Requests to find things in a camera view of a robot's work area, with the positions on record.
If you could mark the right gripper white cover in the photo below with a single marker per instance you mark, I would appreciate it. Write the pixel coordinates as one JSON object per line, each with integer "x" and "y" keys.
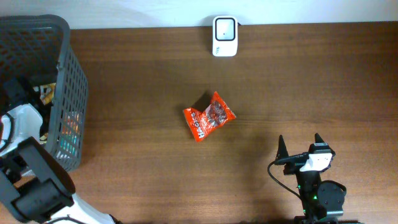
{"x": 282, "y": 150}

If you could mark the red snack bag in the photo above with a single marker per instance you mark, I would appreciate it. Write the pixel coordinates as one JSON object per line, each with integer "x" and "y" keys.
{"x": 203, "y": 123}

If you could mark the small orange packet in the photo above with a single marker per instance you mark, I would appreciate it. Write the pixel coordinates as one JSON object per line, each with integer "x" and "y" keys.
{"x": 72, "y": 124}

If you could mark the small green tissue pack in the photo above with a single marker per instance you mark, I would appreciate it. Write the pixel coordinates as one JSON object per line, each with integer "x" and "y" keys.
{"x": 69, "y": 144}

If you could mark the beige wet wipes pack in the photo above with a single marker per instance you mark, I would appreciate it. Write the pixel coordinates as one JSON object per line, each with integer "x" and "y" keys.
{"x": 46, "y": 95}

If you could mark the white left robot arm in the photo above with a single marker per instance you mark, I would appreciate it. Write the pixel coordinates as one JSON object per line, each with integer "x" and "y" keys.
{"x": 34, "y": 186}

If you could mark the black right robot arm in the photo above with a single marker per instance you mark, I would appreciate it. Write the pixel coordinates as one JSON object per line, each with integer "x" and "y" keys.
{"x": 322, "y": 200}

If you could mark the white barcode scanner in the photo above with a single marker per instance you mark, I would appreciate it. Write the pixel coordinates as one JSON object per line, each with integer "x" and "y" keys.
{"x": 225, "y": 36}

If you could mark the grey plastic mesh basket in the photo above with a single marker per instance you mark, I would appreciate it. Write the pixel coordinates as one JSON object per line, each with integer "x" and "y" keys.
{"x": 37, "y": 48}

